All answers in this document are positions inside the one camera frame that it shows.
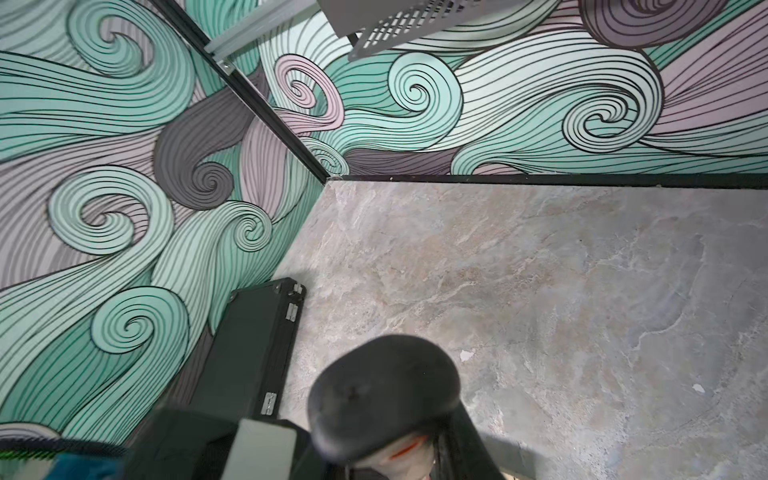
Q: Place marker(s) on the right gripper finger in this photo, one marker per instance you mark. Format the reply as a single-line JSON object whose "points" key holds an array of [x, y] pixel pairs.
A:
{"points": [[460, 452]]}

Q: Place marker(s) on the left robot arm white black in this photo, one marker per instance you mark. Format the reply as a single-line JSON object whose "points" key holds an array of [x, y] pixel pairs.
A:
{"points": [[174, 444]]}

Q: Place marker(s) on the black case on table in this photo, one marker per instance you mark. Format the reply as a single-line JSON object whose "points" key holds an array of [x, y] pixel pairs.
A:
{"points": [[246, 368]]}

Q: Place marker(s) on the black perforated wall shelf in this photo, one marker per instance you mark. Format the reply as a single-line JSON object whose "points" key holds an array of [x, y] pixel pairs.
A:
{"points": [[375, 26]]}

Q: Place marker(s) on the aluminium rail back wall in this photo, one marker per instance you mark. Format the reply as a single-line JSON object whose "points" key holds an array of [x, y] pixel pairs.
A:
{"points": [[256, 24]]}

